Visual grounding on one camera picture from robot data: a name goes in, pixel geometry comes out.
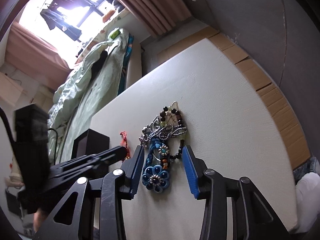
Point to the flattened cardboard on floor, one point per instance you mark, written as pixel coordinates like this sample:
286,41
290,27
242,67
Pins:
282,113

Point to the right pink curtain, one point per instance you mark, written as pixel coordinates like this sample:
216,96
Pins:
158,16

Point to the light green duvet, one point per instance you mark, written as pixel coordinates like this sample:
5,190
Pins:
69,94

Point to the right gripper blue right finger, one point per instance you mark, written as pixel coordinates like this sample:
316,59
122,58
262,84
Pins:
194,170

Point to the pink curtain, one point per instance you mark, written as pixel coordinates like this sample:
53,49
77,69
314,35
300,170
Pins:
35,57
158,16

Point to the bed with green sheet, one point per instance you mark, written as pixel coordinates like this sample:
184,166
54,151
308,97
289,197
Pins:
108,81

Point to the left pink curtain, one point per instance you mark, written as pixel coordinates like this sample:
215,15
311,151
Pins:
35,57

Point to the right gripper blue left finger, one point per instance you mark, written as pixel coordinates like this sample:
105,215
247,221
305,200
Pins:
133,169

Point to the black jewelry box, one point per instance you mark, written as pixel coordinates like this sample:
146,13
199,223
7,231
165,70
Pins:
90,142

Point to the hanging dark clothes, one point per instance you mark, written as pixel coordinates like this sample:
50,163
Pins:
68,15

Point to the pile of mixed jewelry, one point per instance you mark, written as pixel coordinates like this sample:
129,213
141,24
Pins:
168,124

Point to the person's left hand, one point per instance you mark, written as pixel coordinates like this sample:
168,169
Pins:
39,217

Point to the white low table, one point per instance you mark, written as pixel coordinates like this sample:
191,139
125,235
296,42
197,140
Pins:
229,127

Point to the blue flower knot ornament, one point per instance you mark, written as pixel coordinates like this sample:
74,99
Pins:
156,176

